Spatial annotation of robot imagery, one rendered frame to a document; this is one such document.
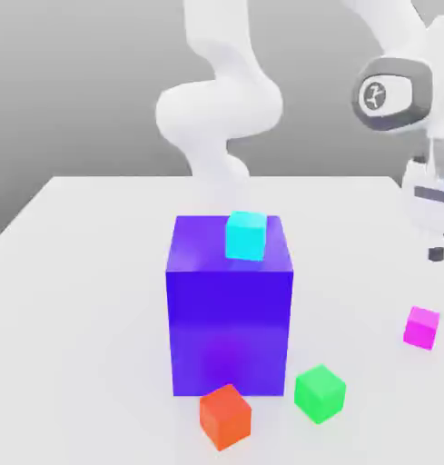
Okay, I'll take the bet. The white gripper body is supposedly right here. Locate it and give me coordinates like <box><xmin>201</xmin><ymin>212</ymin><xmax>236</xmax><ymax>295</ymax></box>
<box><xmin>400</xmin><ymin>176</ymin><xmax>444</xmax><ymax>238</ymax></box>

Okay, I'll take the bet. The small magenta cube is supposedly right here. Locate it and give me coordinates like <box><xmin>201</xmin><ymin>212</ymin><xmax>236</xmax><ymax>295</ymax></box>
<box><xmin>402</xmin><ymin>305</ymin><xmax>441</xmax><ymax>351</ymax></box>

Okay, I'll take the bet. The small green cube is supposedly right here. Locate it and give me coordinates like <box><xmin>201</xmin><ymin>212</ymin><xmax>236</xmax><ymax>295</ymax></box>
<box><xmin>293</xmin><ymin>363</ymin><xmax>347</xmax><ymax>425</ymax></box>

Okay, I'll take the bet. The small cyan cube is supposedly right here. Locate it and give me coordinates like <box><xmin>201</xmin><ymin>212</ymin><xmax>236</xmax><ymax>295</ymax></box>
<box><xmin>224</xmin><ymin>211</ymin><xmax>269</xmax><ymax>262</ymax></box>

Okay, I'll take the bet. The small red cube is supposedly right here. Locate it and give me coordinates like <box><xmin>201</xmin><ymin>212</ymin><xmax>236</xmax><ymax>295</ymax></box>
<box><xmin>199</xmin><ymin>383</ymin><xmax>252</xmax><ymax>452</ymax></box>

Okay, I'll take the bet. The large blue box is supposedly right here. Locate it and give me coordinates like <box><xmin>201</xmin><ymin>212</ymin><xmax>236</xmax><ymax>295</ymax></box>
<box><xmin>165</xmin><ymin>214</ymin><xmax>294</xmax><ymax>398</ymax></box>

